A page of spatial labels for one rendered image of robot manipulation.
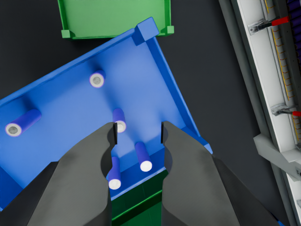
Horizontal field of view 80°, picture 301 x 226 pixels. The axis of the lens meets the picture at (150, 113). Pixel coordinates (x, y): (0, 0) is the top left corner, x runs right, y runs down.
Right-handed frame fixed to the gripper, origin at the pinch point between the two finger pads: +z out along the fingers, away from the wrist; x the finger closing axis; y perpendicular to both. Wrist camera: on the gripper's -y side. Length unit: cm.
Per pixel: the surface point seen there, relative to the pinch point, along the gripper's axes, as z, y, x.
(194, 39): 54, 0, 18
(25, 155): 12.0, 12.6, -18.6
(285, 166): 37, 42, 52
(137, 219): 11.1, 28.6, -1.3
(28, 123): 9.5, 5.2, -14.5
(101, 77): 10.4, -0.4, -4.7
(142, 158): 9.4, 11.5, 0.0
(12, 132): 7.3, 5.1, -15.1
